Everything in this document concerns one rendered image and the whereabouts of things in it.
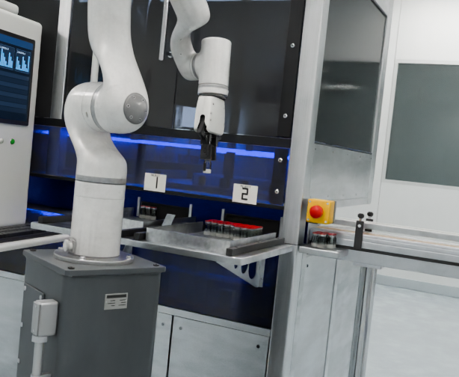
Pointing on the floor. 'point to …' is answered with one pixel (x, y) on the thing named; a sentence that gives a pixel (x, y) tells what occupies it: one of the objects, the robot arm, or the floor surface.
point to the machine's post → (297, 186)
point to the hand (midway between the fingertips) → (208, 152)
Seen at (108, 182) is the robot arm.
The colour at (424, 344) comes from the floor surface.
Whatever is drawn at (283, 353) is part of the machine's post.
